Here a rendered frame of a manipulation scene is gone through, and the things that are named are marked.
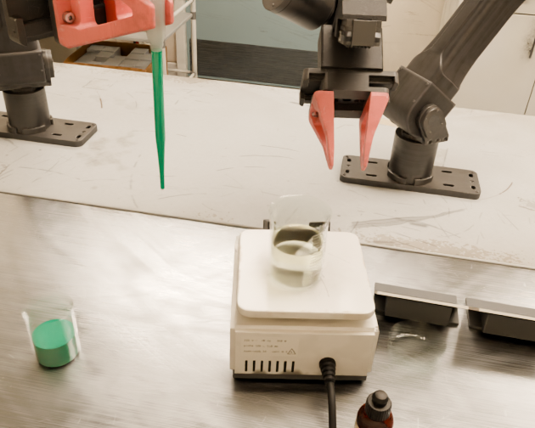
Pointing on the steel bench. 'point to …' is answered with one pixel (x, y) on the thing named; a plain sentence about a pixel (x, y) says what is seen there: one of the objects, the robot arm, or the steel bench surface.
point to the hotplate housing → (299, 345)
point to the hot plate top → (256, 256)
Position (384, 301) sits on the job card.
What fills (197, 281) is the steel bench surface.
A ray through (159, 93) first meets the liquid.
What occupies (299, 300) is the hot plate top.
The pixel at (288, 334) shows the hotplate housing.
